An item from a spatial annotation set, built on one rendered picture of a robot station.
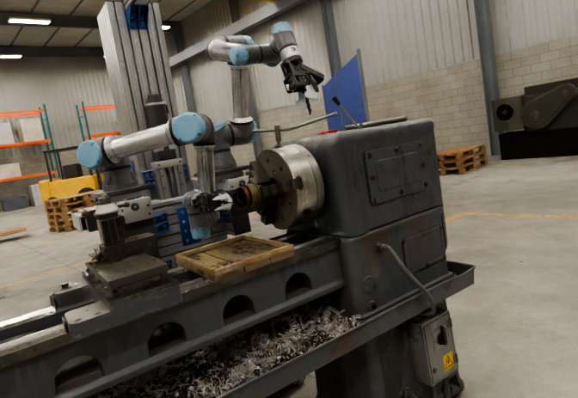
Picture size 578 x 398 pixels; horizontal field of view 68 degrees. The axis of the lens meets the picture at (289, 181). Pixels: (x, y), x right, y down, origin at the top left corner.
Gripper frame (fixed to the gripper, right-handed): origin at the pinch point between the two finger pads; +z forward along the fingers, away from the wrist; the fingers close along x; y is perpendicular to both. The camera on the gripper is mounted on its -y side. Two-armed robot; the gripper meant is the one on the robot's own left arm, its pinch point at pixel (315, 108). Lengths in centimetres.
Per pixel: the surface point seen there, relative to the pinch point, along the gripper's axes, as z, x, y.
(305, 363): 81, -8, 33
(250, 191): 22.0, -15.9, 28.2
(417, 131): 17.4, 3.7, -44.4
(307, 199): 31.5, -7.0, 12.2
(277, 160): 14.1, -10.4, 16.6
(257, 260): 46, -9, 38
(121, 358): 59, -16, 83
